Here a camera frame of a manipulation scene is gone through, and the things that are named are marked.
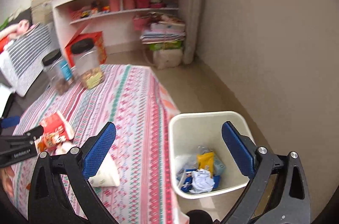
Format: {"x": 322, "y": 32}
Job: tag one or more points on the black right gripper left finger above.
{"x": 48, "y": 201}

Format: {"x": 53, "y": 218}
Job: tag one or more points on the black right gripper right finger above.
{"x": 289, "y": 201}

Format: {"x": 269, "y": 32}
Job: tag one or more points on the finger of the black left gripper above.
{"x": 32, "y": 134}
{"x": 9, "y": 122}

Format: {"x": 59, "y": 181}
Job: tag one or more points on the orange peel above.
{"x": 40, "y": 146}

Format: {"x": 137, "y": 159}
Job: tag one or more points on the white tissue wad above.
{"x": 64, "y": 147}

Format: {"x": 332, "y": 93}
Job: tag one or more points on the light blue milk carton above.
{"x": 218, "y": 166}

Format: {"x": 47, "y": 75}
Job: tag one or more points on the light blue paper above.
{"x": 202, "y": 181}

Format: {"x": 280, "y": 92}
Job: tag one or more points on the yellow snack wrapper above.
{"x": 205, "y": 161}

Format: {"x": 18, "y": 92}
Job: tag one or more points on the clear plastic water bottle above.
{"x": 189, "y": 162}

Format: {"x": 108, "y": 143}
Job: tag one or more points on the dark blue cardboard box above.
{"x": 185, "y": 183}

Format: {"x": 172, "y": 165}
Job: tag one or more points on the white trash bin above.
{"x": 193, "y": 134}

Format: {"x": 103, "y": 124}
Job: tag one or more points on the red instant noodle cup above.
{"x": 56, "y": 130}

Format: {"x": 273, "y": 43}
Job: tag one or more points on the white paper cup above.
{"x": 107, "y": 175}

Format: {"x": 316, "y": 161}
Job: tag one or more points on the striped grey sofa throw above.
{"x": 21, "y": 62}

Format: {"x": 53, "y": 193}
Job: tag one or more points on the clear jar with hazelnuts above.
{"x": 58, "y": 71}

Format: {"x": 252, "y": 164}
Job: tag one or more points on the patterned pink tablecloth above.
{"x": 132, "y": 98}

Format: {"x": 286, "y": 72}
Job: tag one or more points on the pink plush toy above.
{"x": 16, "y": 30}

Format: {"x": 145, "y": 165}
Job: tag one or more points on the clear jar with peanuts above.
{"x": 88, "y": 69}

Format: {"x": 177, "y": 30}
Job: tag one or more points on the red gift box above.
{"x": 84, "y": 42}

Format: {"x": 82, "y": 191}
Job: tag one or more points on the white bag under books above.
{"x": 167, "y": 58}

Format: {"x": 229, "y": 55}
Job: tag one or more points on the white bookshelf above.
{"x": 114, "y": 18}

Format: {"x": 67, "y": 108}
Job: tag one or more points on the stack of books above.
{"x": 160, "y": 31}

